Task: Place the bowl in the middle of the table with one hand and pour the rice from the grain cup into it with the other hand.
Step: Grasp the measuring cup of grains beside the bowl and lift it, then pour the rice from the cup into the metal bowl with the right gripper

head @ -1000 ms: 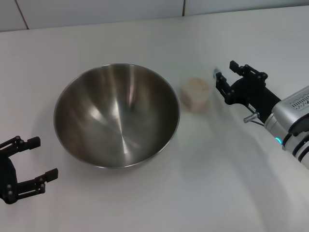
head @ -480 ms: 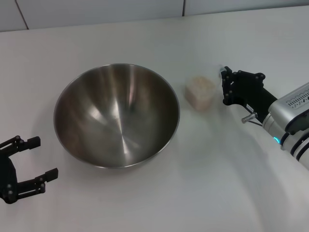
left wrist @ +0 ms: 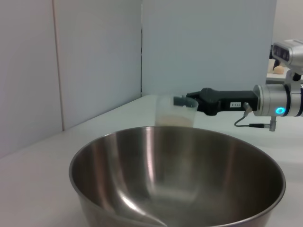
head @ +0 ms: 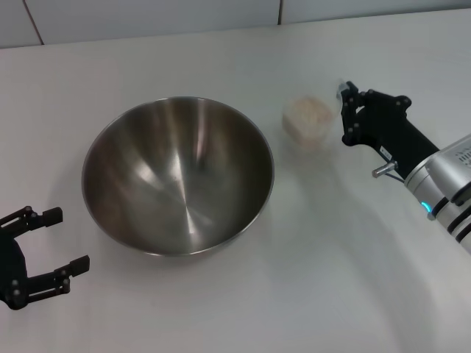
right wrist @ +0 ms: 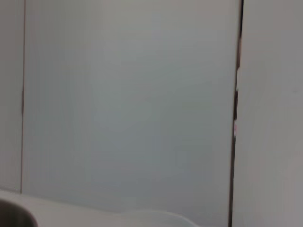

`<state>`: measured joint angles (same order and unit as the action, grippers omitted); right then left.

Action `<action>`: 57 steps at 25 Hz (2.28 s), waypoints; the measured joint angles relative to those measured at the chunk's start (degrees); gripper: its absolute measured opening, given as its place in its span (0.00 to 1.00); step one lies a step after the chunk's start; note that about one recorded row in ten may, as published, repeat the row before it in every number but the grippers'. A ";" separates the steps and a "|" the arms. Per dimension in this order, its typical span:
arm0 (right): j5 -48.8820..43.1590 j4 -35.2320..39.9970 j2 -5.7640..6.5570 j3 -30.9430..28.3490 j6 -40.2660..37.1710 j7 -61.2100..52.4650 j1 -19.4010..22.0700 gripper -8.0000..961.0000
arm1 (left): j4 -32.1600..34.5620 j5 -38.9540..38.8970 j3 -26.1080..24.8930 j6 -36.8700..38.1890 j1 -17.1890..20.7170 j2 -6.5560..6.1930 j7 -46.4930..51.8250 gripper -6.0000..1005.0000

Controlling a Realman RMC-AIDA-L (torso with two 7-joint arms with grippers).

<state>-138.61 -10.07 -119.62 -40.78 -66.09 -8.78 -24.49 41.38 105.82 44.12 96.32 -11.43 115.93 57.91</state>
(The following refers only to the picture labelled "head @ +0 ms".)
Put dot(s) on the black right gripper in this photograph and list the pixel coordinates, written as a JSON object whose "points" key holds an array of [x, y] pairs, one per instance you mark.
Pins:
{"points": [[390, 132]]}

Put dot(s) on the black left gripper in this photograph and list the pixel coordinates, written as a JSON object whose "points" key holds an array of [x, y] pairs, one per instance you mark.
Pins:
{"points": [[13, 272]]}

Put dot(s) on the white rice grains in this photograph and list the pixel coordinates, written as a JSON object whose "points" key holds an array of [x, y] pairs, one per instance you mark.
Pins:
{"points": [[309, 114]]}

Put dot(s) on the clear plastic cup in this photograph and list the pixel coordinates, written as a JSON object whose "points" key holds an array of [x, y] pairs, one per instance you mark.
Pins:
{"points": [[309, 125]]}

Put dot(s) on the stainless steel mixing bowl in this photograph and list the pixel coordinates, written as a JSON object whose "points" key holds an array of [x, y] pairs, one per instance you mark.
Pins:
{"points": [[176, 176]]}

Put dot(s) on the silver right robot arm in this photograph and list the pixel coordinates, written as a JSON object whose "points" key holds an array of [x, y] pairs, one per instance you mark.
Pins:
{"points": [[441, 173]]}

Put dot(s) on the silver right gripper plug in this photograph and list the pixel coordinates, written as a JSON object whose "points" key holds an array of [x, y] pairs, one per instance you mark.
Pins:
{"points": [[382, 170]]}

